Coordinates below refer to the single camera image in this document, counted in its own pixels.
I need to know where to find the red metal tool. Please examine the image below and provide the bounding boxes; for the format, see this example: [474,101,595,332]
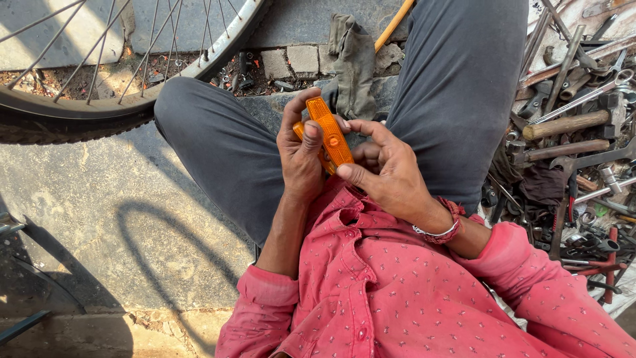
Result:
[563,226,629,305]

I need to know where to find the heap of metal tools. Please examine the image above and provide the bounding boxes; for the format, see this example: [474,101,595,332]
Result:
[479,0,636,319]

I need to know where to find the dark brown rag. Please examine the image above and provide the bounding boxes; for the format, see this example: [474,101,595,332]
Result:
[518,163,568,207]

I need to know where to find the thick wooden handle hammer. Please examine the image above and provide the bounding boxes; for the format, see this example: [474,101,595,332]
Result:
[522,92,628,141]

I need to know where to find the bicycle wheel with spokes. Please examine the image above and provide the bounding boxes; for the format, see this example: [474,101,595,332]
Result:
[0,0,275,146]

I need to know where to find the silver bangle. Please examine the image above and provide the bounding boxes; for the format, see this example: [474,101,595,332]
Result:
[412,218,461,238]

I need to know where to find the person's right hand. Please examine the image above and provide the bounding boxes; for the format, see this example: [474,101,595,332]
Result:
[336,118,452,230]

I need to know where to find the grey trousers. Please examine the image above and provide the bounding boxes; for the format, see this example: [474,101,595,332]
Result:
[154,0,530,249]

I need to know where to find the person's left hand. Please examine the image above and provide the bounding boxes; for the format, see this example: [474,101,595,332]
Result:
[277,87,327,204]

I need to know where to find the yellow stick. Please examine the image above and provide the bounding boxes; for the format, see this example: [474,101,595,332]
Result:
[374,0,416,53]

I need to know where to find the thin wooden handle hammer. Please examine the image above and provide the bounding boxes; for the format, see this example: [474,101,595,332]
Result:
[507,139,611,166]

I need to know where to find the long silver spanner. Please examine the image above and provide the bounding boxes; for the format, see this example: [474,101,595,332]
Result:
[529,69,635,125]

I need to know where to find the grey dirty cloth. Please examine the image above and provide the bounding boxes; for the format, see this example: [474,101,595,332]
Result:
[320,13,378,121]

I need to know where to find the pink dotted shirt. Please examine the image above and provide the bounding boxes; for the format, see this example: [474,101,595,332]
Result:
[215,174,636,358]

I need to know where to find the black metal stand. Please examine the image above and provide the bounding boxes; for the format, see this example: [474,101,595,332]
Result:
[0,211,88,347]

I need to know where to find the red thread wristband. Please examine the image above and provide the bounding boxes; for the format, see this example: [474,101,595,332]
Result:
[423,196,468,245]

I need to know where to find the orange plastic reflector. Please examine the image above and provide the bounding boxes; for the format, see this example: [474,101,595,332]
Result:
[305,96,355,168]
[292,121,339,176]

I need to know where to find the grey paving bricks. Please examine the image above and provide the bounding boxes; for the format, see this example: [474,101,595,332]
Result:
[260,44,339,81]

